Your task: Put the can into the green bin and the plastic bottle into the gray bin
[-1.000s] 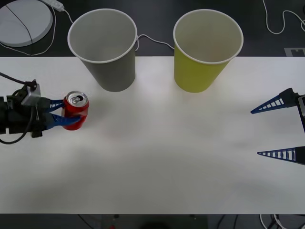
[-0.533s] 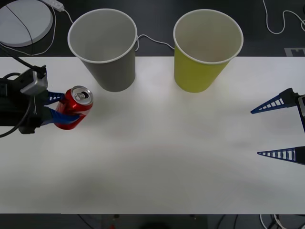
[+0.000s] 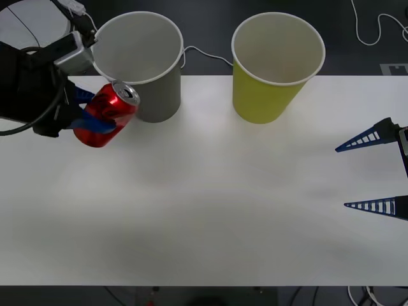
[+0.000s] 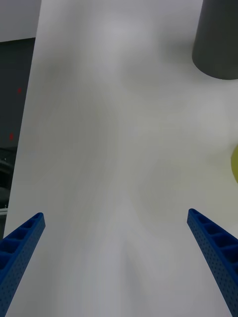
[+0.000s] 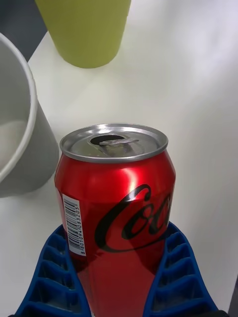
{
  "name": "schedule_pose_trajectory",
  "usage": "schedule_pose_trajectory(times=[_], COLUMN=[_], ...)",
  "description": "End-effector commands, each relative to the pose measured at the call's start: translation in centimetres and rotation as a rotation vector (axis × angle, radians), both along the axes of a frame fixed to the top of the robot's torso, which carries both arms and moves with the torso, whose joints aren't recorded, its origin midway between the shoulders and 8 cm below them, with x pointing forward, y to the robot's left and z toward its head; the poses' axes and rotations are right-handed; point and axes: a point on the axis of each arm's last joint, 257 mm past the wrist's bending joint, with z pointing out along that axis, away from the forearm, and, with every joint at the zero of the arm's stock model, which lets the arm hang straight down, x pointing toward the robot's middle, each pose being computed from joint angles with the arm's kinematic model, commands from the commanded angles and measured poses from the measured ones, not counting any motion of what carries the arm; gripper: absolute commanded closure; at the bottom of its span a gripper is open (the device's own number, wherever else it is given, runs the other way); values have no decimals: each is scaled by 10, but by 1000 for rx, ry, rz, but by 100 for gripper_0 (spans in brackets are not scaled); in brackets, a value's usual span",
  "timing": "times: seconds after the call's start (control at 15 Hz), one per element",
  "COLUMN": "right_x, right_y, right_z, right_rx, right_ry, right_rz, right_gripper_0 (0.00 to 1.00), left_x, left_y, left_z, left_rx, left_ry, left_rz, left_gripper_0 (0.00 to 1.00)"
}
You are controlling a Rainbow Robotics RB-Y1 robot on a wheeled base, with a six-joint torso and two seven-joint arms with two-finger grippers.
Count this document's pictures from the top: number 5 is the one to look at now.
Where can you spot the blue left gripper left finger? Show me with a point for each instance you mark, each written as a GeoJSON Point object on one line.
{"type": "Point", "coordinates": [53, 284]}

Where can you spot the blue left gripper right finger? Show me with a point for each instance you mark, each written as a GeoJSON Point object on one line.
{"type": "Point", "coordinates": [178, 280]}

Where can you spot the red drink can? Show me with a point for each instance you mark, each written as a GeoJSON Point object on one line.
{"type": "Point", "coordinates": [116, 198]}

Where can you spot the yellow-green plastic waste bin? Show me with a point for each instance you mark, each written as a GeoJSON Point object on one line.
{"type": "Point", "coordinates": [86, 32]}

